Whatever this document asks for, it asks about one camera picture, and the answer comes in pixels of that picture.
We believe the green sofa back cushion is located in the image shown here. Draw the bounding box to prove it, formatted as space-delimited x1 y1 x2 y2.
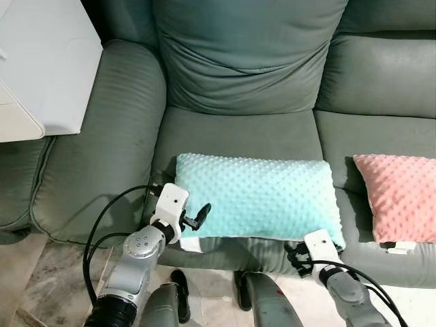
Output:
153 0 350 116

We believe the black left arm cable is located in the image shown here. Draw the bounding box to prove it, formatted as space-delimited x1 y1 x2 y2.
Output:
82 184 163 309

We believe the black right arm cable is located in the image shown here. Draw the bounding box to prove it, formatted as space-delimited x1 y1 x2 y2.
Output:
285 255 411 327

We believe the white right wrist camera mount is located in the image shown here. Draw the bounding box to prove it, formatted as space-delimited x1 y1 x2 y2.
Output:
302 230 340 268

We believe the teal dotted plush pillow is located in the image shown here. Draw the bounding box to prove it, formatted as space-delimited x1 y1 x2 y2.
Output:
174 153 347 253

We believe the green leather sofa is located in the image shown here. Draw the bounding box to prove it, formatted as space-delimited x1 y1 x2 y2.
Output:
0 0 436 288

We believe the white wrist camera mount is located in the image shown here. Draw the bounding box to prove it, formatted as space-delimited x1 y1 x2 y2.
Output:
151 182 190 244
302 230 340 268

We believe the grey robot leg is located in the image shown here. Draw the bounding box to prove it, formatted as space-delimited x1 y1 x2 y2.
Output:
138 269 193 327
233 270 305 327

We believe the grey robot right leg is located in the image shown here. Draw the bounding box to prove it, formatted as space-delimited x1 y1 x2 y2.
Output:
233 270 305 327

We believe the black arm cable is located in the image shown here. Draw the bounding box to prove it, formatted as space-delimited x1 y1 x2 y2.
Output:
82 184 163 309
285 255 411 327

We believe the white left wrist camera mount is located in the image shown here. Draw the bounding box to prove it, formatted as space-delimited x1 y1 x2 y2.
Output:
151 182 190 244

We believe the grey robot left leg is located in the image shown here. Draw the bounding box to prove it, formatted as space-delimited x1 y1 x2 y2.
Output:
138 269 193 327

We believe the white appliance box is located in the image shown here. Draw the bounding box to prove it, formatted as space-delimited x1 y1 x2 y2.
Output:
0 0 104 143

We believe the pink dotted plush pillow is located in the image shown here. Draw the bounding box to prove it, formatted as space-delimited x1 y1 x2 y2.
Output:
352 154 436 255

